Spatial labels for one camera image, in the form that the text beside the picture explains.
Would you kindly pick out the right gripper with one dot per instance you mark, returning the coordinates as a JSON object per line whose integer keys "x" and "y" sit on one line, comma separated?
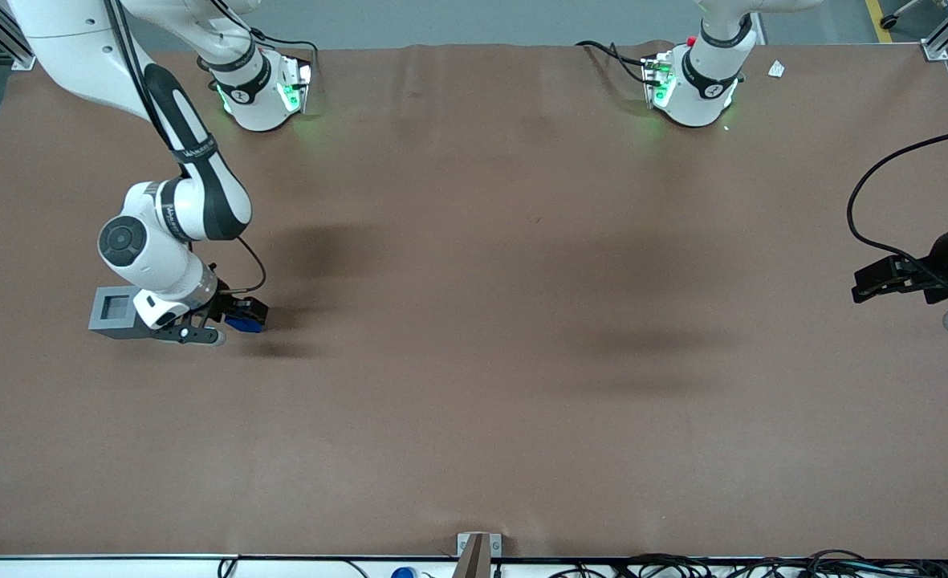
{"x": 225, "y": 306}

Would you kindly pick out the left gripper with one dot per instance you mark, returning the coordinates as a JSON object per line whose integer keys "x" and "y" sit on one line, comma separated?
{"x": 941, "y": 258}

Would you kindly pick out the blue plastic part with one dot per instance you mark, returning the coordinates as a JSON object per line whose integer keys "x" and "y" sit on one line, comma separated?
{"x": 245, "y": 324}

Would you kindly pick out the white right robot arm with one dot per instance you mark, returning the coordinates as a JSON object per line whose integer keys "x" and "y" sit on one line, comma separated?
{"x": 201, "y": 201}

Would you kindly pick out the gray square base block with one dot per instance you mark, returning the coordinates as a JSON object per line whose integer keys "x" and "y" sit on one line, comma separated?
{"x": 106, "y": 321}

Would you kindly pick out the brown table mat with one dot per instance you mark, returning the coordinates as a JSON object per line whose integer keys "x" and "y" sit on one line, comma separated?
{"x": 474, "y": 321}

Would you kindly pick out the small white paper scrap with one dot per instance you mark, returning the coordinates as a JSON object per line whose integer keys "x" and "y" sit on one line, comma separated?
{"x": 776, "y": 69}

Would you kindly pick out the black caster wheel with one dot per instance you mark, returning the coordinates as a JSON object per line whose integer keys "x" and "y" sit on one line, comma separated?
{"x": 889, "y": 22}

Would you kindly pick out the yellow floor tape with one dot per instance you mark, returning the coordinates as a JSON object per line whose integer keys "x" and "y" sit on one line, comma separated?
{"x": 880, "y": 20}

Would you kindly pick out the small blue round object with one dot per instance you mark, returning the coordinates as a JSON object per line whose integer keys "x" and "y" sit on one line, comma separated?
{"x": 403, "y": 573}

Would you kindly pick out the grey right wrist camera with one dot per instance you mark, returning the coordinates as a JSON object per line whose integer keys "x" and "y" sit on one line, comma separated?
{"x": 201, "y": 334}

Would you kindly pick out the metal bracket with brown bar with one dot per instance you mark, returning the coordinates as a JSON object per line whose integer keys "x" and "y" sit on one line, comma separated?
{"x": 478, "y": 554}

